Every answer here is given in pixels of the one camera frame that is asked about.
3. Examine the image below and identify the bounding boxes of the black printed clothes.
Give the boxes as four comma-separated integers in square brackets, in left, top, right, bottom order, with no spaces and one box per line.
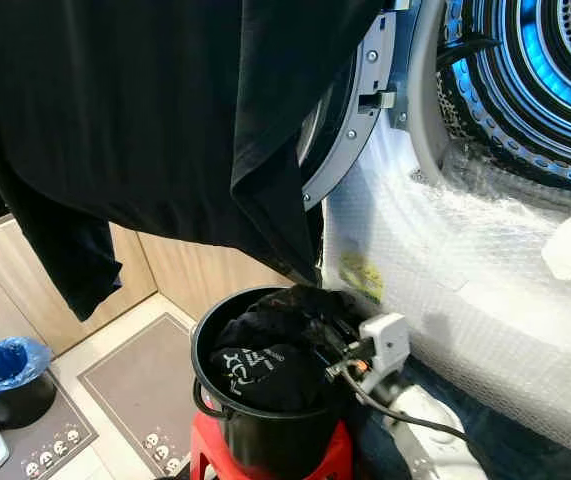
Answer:
[210,286,358,414]

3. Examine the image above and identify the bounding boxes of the black garment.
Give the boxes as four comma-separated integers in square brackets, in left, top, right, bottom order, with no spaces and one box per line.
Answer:
[0,0,394,322]

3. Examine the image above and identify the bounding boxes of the bubble-wrapped white washing machine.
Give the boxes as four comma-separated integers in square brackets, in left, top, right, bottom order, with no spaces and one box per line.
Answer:
[320,0,571,466]

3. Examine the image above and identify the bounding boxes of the yellow washer sticker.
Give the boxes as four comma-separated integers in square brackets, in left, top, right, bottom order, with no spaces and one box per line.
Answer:
[339,249,385,303]

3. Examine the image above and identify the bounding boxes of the black plastic bucket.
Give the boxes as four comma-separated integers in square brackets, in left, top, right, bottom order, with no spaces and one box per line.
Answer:
[190,285,366,479]

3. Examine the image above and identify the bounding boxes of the light wooden cabinet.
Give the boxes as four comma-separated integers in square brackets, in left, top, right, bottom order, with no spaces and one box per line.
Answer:
[0,213,298,359]

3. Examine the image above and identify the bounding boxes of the red plastic stool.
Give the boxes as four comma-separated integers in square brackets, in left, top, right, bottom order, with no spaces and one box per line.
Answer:
[189,408,356,480]

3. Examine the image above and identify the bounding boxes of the grey round washer door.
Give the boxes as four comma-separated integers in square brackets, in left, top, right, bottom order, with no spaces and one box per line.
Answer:
[298,0,413,212]

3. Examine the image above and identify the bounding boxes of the grey skull print floor mat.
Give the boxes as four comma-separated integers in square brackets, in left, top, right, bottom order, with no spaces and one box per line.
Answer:
[0,368,99,480]

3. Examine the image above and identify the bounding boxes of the perforated steel washer drum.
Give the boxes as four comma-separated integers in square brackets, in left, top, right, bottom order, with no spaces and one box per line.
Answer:
[435,0,571,187]

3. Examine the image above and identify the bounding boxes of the small black waste bin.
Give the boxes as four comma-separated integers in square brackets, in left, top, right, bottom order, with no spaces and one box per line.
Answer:
[0,372,58,431]

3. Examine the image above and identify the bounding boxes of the blue bin bag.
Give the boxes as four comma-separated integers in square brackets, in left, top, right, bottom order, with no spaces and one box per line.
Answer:
[0,336,54,401]

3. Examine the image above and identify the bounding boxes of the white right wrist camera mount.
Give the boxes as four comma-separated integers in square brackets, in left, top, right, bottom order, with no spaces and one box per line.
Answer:
[358,312,412,379]

